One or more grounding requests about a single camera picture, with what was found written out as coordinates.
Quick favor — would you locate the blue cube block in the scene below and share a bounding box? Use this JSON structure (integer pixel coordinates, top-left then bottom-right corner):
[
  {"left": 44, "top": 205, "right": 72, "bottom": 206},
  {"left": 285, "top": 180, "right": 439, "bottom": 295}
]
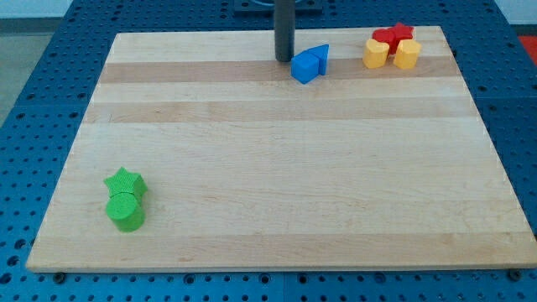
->
[{"left": 290, "top": 52, "right": 320, "bottom": 84}]

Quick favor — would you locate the blue wedge block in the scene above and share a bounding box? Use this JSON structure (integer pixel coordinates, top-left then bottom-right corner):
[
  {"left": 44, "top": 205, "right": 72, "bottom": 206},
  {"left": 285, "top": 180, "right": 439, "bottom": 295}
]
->
[{"left": 305, "top": 44, "right": 330, "bottom": 76}]

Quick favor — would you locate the light wooden board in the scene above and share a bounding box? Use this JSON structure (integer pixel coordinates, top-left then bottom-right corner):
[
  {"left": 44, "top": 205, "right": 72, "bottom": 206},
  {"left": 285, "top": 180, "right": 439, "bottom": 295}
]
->
[{"left": 27, "top": 26, "right": 536, "bottom": 273}]

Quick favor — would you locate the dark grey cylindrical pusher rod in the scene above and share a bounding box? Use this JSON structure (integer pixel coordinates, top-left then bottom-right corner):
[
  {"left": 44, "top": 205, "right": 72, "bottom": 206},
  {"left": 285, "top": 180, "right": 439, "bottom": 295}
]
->
[{"left": 274, "top": 0, "right": 295, "bottom": 62}]

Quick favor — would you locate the yellow heart block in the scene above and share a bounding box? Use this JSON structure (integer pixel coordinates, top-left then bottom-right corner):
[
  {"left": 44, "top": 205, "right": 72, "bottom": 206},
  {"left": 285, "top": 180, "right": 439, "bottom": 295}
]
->
[{"left": 362, "top": 39, "right": 389, "bottom": 69}]

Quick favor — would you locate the green star block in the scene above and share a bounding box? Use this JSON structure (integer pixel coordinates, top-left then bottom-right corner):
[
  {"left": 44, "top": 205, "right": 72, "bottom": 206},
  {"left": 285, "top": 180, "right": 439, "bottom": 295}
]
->
[{"left": 103, "top": 167, "right": 148, "bottom": 204}]

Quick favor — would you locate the green cylinder block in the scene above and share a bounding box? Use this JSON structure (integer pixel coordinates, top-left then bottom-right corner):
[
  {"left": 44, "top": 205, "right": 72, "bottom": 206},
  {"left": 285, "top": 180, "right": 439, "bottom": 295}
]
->
[{"left": 106, "top": 193, "right": 145, "bottom": 232}]

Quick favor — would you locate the yellow hexagon block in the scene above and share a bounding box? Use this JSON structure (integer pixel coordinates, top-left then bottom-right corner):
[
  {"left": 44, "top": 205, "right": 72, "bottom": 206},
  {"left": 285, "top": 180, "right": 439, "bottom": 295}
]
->
[{"left": 394, "top": 39, "right": 422, "bottom": 70}]

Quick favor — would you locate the red star block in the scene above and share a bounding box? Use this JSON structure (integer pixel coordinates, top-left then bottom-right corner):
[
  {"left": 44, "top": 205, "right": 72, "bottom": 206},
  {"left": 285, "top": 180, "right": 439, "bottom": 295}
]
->
[{"left": 389, "top": 22, "right": 414, "bottom": 55}]

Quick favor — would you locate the red heart block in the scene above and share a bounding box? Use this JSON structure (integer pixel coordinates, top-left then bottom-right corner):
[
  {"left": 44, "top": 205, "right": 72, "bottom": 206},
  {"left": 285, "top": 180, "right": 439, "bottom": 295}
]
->
[{"left": 372, "top": 29, "right": 395, "bottom": 47}]

